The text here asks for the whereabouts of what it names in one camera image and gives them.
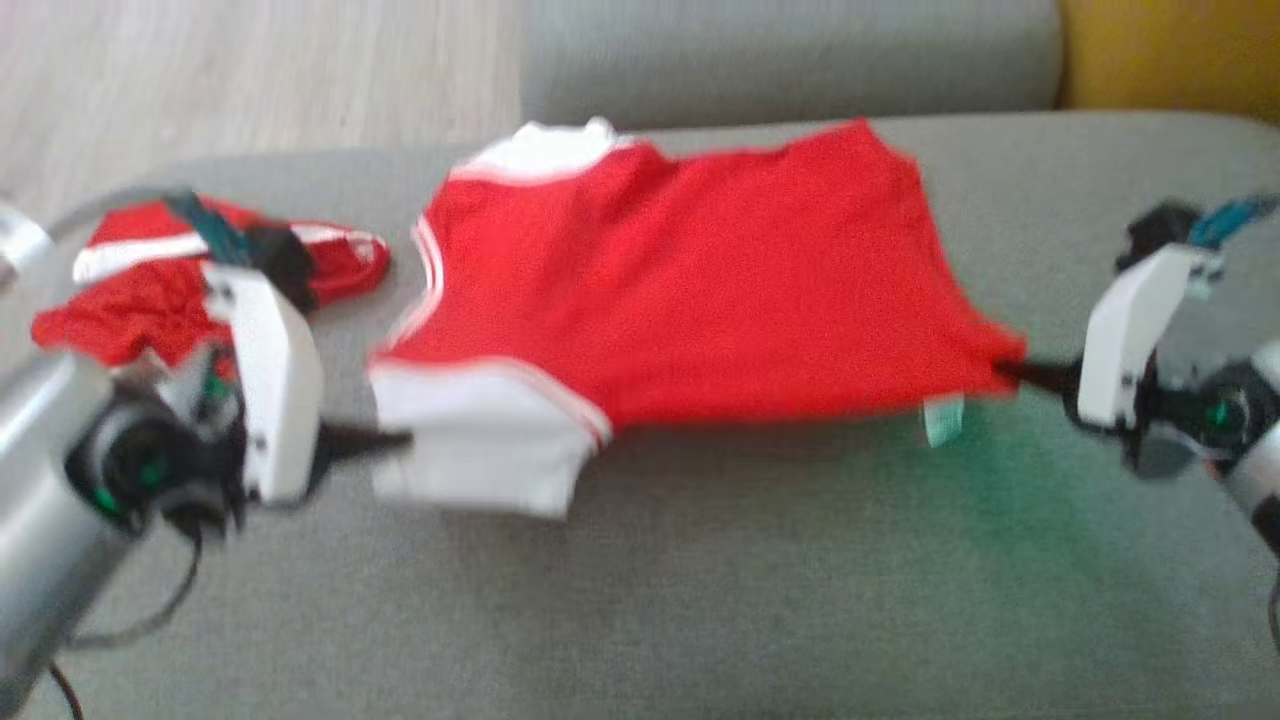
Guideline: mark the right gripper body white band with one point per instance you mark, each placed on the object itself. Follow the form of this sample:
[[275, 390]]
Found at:
[[1130, 340]]

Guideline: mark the grey sofa seat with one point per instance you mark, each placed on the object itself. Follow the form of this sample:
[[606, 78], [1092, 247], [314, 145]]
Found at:
[[800, 60]]

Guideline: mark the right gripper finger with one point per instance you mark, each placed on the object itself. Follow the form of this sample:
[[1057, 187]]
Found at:
[[1045, 378]]

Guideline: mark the red shorts with white stripe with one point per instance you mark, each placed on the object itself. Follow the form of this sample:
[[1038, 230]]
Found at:
[[110, 325]]

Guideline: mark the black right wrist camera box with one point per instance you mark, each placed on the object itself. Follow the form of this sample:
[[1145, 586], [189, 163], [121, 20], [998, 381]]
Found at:
[[1160, 225]]

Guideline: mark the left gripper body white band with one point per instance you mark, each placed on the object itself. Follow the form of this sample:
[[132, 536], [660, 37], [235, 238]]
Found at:
[[280, 400]]

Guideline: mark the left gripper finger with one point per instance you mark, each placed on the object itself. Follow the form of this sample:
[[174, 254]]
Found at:
[[360, 445]]

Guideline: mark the yellow sofa back cushion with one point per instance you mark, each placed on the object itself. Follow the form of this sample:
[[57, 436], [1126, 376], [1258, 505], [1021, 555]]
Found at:
[[1170, 50]]

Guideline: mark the red jersey with white sleeves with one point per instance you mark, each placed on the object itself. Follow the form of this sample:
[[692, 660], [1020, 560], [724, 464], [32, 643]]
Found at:
[[700, 290]]

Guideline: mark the grey and yellow sofa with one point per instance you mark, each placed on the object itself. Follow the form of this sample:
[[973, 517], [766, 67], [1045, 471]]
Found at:
[[700, 600]]

